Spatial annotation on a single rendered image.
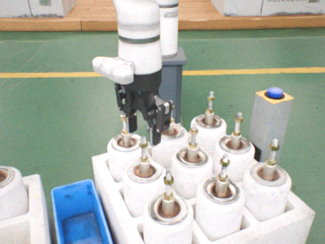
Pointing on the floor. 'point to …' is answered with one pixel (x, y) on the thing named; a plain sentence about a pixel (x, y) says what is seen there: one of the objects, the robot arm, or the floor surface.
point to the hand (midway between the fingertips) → (143, 132)
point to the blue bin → (79, 214)
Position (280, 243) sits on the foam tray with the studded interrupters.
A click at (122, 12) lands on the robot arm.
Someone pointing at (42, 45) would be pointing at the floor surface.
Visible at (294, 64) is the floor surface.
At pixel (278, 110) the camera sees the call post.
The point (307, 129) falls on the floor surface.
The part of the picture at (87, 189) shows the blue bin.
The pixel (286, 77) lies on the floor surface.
